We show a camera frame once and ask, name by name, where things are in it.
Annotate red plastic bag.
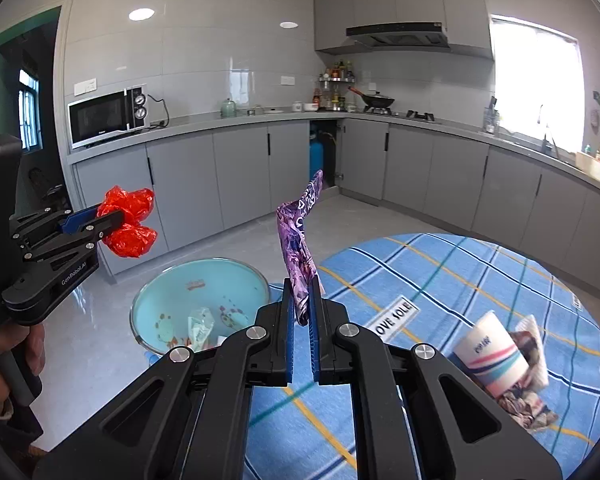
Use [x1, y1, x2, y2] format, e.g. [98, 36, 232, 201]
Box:
[96, 185, 158, 258]

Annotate purple snack wrapper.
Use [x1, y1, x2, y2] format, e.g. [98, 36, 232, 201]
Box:
[276, 169, 323, 326]

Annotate clear printed plastic bag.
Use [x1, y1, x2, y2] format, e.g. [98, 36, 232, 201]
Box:
[189, 336, 227, 352]

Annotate pale green plastic bag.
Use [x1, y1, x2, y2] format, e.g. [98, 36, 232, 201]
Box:
[187, 307, 214, 352]

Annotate light blue trash bin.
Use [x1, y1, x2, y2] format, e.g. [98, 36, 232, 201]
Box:
[130, 257, 271, 356]

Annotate kitchen faucet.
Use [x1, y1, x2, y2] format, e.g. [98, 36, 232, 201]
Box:
[536, 105, 560, 160]

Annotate person's left hand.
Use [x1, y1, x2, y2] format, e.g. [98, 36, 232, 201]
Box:
[0, 324, 46, 417]

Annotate white microwave oven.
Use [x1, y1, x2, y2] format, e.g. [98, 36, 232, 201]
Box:
[68, 84, 148, 150]

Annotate grey base cabinets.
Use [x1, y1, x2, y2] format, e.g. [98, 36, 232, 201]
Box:
[66, 114, 600, 291]

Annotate white paper cup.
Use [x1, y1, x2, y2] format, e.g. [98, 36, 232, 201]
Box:
[453, 311, 529, 399]

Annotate blue plaid tablecloth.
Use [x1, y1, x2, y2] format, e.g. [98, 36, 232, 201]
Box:
[244, 233, 600, 479]

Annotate crumpled printed paper packet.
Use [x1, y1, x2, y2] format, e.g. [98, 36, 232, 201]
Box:
[498, 314, 559, 434]

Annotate green ceramic jar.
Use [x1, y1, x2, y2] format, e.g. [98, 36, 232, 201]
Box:
[220, 98, 237, 118]

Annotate blue gas cylinder under counter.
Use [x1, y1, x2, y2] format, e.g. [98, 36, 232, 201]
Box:
[309, 133, 325, 178]

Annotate gas stove burner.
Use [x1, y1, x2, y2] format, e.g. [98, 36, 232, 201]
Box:
[406, 110, 436, 122]

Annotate spice rack with bottles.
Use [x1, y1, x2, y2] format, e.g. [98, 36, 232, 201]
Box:
[313, 61, 356, 112]

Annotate black wok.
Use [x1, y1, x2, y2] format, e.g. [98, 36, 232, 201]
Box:
[348, 87, 394, 110]

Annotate utensil holder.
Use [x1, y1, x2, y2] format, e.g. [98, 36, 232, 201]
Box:
[482, 96, 498, 134]

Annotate cream plastic basin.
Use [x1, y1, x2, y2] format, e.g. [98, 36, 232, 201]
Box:
[576, 152, 600, 182]

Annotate black range hood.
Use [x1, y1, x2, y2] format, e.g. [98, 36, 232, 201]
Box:
[344, 20, 451, 52]

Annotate bright window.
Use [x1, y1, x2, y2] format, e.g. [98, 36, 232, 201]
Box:
[490, 15, 585, 153]

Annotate grey upper cabinets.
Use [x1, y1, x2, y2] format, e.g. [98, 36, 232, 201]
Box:
[314, 0, 493, 60]

